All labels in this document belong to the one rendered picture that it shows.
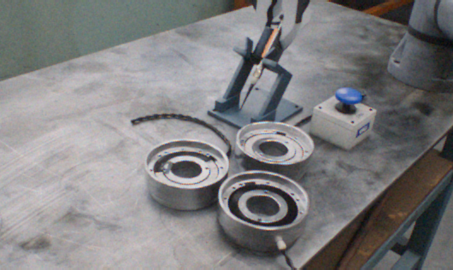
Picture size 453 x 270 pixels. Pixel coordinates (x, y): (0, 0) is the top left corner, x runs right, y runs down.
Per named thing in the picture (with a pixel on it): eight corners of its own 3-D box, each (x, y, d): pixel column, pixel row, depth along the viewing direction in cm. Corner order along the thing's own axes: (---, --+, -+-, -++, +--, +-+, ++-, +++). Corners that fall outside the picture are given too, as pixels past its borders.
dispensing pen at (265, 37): (226, 102, 79) (274, 4, 79) (238, 109, 83) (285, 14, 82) (238, 108, 78) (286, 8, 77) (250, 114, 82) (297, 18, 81)
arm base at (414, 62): (406, 53, 112) (419, 9, 106) (475, 77, 103) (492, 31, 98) (373, 72, 102) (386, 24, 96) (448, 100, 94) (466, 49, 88)
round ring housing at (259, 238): (204, 202, 64) (207, 176, 62) (282, 190, 67) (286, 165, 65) (232, 264, 55) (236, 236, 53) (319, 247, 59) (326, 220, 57)
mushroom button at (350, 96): (347, 130, 77) (355, 100, 74) (325, 119, 79) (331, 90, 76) (361, 120, 79) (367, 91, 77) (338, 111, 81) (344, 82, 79)
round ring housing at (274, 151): (300, 197, 66) (305, 172, 64) (223, 176, 69) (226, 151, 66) (314, 155, 75) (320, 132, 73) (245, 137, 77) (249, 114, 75)
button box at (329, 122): (348, 152, 76) (355, 123, 74) (308, 132, 80) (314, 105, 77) (373, 132, 82) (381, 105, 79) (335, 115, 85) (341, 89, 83)
